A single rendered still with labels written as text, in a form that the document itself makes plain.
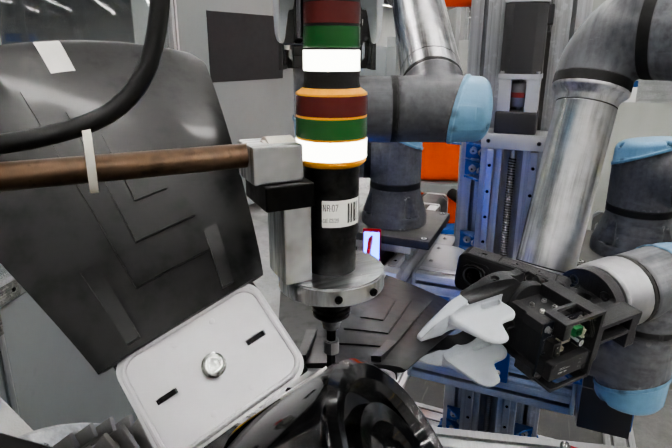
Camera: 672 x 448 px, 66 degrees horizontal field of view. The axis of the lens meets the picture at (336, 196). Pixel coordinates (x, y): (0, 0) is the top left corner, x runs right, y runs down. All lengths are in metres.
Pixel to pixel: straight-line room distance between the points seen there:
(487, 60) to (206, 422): 1.07
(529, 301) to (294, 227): 0.28
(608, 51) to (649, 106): 1.56
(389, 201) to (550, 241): 0.52
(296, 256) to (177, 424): 0.11
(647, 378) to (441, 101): 0.38
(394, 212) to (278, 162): 0.87
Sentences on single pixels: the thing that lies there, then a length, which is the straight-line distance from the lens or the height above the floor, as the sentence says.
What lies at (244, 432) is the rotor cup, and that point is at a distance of 0.30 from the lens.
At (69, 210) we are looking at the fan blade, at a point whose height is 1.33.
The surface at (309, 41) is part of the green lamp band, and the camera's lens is 0.30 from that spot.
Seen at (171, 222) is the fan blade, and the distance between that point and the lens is 0.33.
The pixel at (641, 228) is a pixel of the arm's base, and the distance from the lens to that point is 1.11.
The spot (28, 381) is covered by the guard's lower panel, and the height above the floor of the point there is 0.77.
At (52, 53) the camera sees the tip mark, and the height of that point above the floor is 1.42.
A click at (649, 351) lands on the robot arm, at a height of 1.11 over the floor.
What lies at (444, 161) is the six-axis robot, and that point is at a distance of 4.31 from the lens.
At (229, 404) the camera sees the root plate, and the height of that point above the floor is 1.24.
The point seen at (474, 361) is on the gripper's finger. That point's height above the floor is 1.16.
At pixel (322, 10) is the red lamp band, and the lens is 0.30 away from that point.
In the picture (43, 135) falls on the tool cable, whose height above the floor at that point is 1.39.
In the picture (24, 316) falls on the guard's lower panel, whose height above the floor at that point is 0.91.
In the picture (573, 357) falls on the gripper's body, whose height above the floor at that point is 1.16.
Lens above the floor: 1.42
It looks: 16 degrees down
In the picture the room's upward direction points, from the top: straight up
